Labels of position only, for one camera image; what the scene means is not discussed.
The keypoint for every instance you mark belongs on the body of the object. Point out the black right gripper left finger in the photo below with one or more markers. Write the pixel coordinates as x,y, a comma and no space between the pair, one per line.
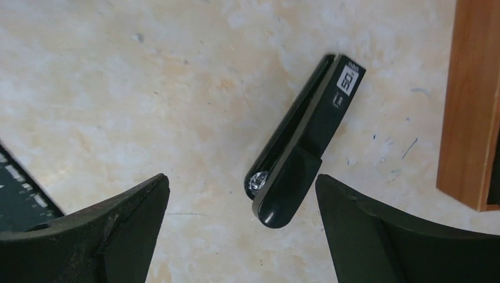
111,241

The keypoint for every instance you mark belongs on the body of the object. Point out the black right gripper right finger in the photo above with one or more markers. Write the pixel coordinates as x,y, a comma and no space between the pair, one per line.
370,241

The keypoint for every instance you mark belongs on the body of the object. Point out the black stapler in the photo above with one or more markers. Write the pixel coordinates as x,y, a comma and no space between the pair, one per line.
284,171

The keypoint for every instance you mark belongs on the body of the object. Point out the orange compartment tray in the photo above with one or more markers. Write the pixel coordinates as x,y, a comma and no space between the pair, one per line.
468,168

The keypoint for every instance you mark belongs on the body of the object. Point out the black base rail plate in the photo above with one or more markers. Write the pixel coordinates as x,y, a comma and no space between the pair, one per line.
24,204

